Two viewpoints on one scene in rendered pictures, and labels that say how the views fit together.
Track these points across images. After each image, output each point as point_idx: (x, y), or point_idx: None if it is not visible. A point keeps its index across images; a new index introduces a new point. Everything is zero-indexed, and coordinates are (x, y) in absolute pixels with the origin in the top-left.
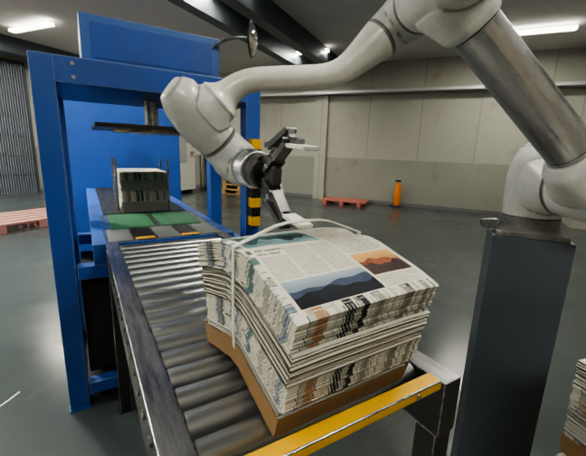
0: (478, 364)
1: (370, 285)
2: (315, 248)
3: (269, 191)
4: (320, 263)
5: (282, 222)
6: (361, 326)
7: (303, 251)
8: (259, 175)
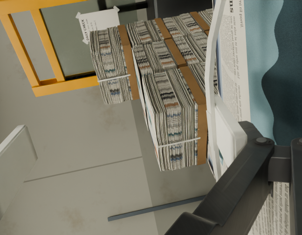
0: None
1: (217, 74)
2: (232, 85)
3: (181, 214)
4: (223, 52)
5: (281, 152)
6: None
7: (228, 53)
8: None
